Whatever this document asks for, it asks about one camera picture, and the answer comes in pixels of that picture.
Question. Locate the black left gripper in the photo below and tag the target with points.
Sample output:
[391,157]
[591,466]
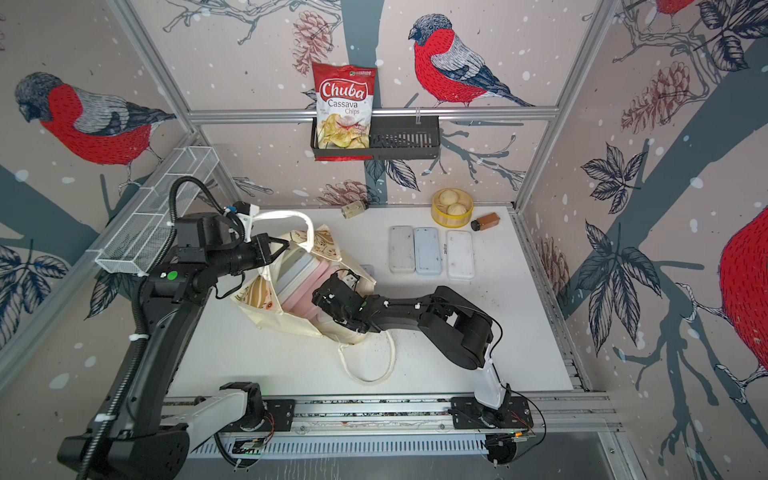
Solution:
[263,250]

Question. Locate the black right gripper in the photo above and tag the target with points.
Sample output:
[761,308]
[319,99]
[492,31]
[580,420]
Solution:
[317,298]

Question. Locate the white pencil case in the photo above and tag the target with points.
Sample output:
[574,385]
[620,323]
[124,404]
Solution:
[401,251]
[460,255]

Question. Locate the light blue pencil case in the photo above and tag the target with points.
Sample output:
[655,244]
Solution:
[427,250]

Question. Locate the pink pencil case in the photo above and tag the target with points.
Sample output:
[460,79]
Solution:
[299,303]

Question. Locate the grey pencil case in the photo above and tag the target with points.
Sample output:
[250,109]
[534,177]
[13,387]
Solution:
[369,271]

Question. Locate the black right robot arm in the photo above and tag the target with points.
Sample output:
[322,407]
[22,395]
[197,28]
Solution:
[460,331]

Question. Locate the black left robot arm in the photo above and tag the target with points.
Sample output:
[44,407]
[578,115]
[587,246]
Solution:
[126,440]

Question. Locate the red Chuba cassava chips bag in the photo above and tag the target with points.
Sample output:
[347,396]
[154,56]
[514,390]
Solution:
[344,106]

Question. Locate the small glass jar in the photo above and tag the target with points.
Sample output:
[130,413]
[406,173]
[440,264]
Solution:
[354,209]

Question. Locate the beige bun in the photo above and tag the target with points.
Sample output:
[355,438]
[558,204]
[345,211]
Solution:
[457,209]
[448,197]

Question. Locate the small brown bottle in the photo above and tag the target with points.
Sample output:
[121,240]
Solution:
[485,222]

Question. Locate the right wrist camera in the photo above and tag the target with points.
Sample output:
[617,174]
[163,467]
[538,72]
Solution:
[349,278]

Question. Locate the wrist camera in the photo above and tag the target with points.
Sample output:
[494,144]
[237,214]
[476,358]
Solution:
[246,212]
[349,278]

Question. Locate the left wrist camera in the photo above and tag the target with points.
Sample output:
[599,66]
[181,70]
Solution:
[246,212]

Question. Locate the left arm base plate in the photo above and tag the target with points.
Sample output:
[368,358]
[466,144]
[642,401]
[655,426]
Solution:
[277,416]

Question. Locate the white wire mesh tray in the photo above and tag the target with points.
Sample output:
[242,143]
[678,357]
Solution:
[139,239]

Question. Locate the black wire wall basket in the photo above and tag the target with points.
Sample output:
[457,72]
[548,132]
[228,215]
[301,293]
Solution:
[390,138]

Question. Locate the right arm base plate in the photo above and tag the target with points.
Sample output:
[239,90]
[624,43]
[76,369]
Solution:
[468,414]

